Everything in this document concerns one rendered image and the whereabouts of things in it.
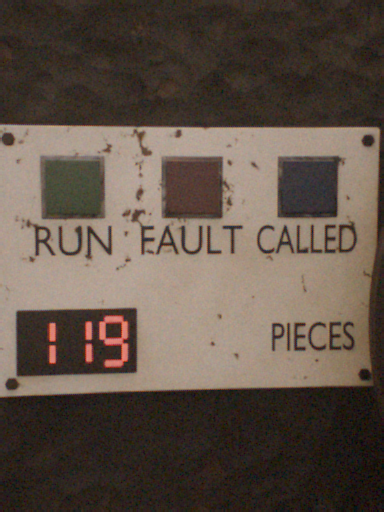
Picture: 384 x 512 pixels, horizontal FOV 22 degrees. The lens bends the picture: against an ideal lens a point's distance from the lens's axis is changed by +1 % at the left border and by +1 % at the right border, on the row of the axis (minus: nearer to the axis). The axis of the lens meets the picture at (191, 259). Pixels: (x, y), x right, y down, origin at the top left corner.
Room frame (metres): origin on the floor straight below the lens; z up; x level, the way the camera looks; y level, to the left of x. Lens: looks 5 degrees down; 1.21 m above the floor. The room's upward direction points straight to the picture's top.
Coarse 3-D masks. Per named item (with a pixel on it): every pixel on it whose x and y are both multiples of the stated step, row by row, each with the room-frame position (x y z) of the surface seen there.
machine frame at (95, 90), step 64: (0, 0) 0.67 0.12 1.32; (64, 0) 0.68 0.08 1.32; (128, 0) 0.68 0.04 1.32; (192, 0) 0.69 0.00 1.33; (256, 0) 0.70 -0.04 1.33; (320, 0) 0.70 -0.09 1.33; (0, 64) 0.67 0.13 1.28; (64, 64) 0.68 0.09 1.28; (128, 64) 0.68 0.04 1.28; (192, 64) 0.69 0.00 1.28; (256, 64) 0.70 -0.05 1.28; (320, 64) 0.70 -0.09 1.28; (0, 448) 0.67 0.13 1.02; (64, 448) 0.68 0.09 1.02; (128, 448) 0.68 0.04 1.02; (192, 448) 0.69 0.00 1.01; (256, 448) 0.70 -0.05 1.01; (320, 448) 0.70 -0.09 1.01
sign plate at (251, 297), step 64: (0, 128) 0.65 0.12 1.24; (64, 128) 0.66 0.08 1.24; (128, 128) 0.66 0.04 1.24; (192, 128) 0.67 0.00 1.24; (256, 128) 0.68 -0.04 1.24; (320, 128) 0.68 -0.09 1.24; (0, 192) 0.65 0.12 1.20; (128, 192) 0.66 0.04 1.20; (256, 192) 0.68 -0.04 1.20; (0, 256) 0.65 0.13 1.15; (64, 256) 0.66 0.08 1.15; (128, 256) 0.66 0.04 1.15; (192, 256) 0.67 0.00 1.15; (256, 256) 0.68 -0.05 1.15; (320, 256) 0.68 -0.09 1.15; (0, 320) 0.65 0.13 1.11; (64, 320) 0.66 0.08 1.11; (128, 320) 0.66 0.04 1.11; (192, 320) 0.67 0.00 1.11; (256, 320) 0.68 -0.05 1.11; (320, 320) 0.68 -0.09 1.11; (0, 384) 0.65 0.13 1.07; (64, 384) 0.66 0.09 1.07; (128, 384) 0.66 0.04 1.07; (192, 384) 0.67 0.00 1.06; (256, 384) 0.68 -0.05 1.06; (320, 384) 0.68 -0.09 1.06
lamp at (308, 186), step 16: (288, 160) 0.67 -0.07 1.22; (304, 160) 0.68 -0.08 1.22; (320, 160) 0.68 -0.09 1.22; (288, 176) 0.67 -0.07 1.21; (304, 176) 0.67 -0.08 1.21; (320, 176) 0.68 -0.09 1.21; (288, 192) 0.67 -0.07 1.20; (304, 192) 0.67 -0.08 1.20; (320, 192) 0.68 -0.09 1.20; (288, 208) 0.67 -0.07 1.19; (304, 208) 0.67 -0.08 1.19; (320, 208) 0.68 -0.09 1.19
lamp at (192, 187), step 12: (168, 168) 0.66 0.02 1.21; (180, 168) 0.66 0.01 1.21; (192, 168) 0.66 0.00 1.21; (204, 168) 0.67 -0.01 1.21; (216, 168) 0.67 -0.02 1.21; (168, 180) 0.66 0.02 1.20; (180, 180) 0.66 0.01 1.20; (192, 180) 0.66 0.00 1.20; (204, 180) 0.67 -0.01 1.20; (216, 180) 0.67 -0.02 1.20; (168, 192) 0.66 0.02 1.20; (180, 192) 0.66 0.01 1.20; (192, 192) 0.66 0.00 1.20; (204, 192) 0.67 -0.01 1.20; (216, 192) 0.67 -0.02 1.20; (168, 204) 0.66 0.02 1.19; (180, 204) 0.66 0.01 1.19; (192, 204) 0.66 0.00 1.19; (204, 204) 0.67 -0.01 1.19; (216, 204) 0.67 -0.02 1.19
